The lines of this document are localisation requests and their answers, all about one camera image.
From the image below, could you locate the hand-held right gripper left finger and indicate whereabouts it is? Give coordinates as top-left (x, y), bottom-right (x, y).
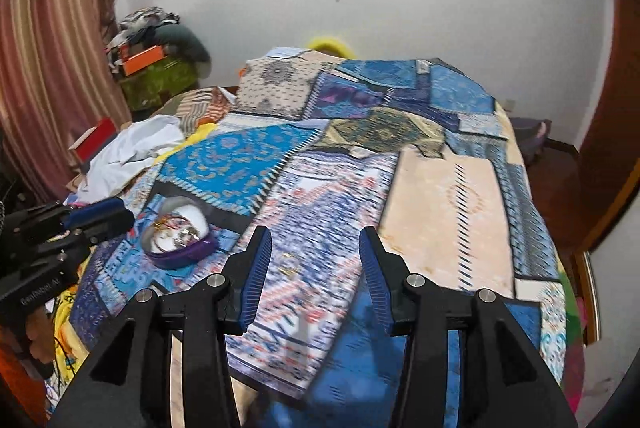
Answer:
top-left (47, 224), bottom-right (273, 428)

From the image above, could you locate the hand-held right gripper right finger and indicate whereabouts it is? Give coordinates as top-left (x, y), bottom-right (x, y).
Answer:
top-left (359, 225), bottom-right (576, 428)

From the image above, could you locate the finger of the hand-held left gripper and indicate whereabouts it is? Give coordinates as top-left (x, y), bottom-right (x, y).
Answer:
top-left (55, 197), bottom-right (127, 231)
top-left (60, 211), bottom-right (135, 251)

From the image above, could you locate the pile of bracelets and necklaces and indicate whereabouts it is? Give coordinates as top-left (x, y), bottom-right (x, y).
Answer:
top-left (150, 214), bottom-right (201, 245)

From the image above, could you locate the purple heart-shaped jewelry box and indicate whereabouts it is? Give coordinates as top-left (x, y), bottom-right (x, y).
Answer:
top-left (140, 195), bottom-right (218, 270)

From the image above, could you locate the red box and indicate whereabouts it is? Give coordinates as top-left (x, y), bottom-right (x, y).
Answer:
top-left (69, 118), bottom-right (119, 165)

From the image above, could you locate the white cloth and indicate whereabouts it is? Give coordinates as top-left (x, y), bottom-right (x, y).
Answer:
top-left (82, 115), bottom-right (187, 205)

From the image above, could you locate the patchwork printed blanket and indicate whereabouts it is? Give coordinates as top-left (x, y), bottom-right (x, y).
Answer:
top-left (47, 47), bottom-right (568, 428)

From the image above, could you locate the green patterned cloth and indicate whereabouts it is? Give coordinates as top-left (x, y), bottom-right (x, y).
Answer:
top-left (120, 56), bottom-right (199, 110)

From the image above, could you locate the orange striped blanket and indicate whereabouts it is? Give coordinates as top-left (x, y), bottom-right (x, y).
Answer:
top-left (172, 87), bottom-right (232, 135)

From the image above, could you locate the orange box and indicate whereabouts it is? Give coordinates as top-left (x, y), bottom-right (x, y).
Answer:
top-left (122, 46), bottom-right (166, 77)

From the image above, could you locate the striped red curtain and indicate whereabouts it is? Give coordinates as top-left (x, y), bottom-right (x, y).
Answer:
top-left (0, 0), bottom-right (132, 204)

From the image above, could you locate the pile of clothes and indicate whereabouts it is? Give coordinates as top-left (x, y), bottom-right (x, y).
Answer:
top-left (105, 7), bottom-right (213, 74)

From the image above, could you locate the grey backpack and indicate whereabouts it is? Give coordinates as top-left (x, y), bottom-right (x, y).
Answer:
top-left (510, 115), bottom-right (552, 161)

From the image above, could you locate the yellow cushion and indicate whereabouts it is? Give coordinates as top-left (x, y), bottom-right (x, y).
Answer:
top-left (306, 36), bottom-right (352, 58)

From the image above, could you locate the wooden door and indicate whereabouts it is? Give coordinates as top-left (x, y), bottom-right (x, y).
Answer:
top-left (572, 0), bottom-right (640, 256)

